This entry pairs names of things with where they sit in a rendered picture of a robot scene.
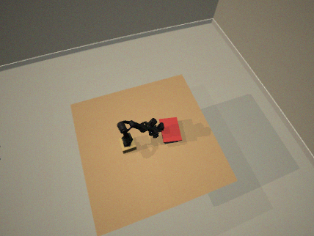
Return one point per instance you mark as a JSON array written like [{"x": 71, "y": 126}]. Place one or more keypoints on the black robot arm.
[{"x": 142, "y": 127}]

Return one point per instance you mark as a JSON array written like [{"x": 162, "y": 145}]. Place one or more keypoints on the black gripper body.
[{"x": 159, "y": 127}]

